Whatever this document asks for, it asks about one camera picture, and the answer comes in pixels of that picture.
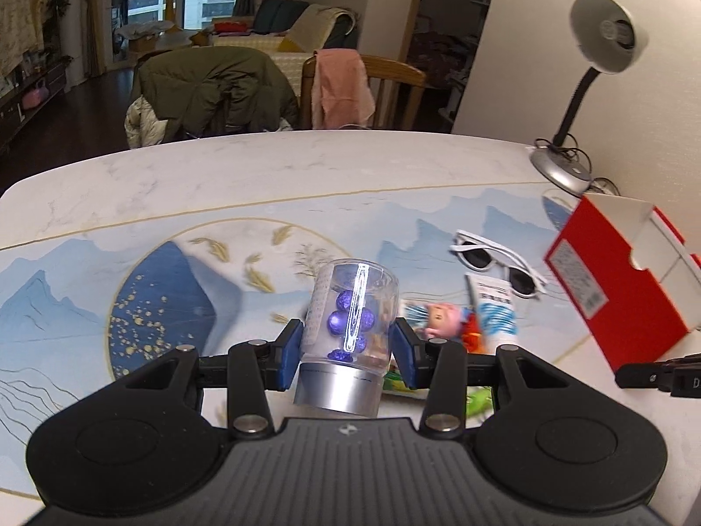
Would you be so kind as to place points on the beige sofa blanket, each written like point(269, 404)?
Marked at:
point(320, 24)

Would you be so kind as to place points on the green potted plant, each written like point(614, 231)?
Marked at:
point(57, 5)

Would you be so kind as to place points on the pink cloth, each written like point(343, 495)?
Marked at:
point(342, 87)

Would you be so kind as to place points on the red cardboard box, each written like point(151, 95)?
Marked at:
point(613, 296)

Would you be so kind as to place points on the dark green sofa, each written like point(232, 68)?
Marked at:
point(279, 16)

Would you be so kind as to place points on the olive green jacket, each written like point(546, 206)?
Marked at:
point(208, 93)

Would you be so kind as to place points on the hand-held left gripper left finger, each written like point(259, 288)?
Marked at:
point(289, 356)

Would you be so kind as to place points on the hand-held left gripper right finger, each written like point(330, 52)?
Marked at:
point(408, 356)

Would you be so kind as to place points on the white blue toothpaste tube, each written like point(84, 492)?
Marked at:
point(495, 312)

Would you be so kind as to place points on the clear jar with purple beads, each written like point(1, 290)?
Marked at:
point(345, 339)

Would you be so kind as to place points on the white standing air conditioner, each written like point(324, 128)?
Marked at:
point(74, 22)

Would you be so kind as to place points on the dark tv cabinet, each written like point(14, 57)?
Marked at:
point(33, 115)

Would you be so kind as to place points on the open cardboard box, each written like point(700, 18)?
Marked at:
point(153, 38)

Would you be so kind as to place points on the floral hanging cloth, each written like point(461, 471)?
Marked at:
point(19, 27)

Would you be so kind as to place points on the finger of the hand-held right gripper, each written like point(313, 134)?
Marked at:
point(657, 375)

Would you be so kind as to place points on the wooden dining chair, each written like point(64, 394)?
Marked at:
point(397, 79)

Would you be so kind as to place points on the white sunglasses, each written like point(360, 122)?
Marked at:
point(476, 256)

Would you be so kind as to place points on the silver desk lamp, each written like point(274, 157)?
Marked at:
point(605, 33)

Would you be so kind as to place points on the pink handbag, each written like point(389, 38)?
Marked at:
point(34, 94)

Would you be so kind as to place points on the red cushion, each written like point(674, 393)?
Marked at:
point(233, 26)

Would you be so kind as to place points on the pink pig toy figure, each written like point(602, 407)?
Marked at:
point(438, 318)

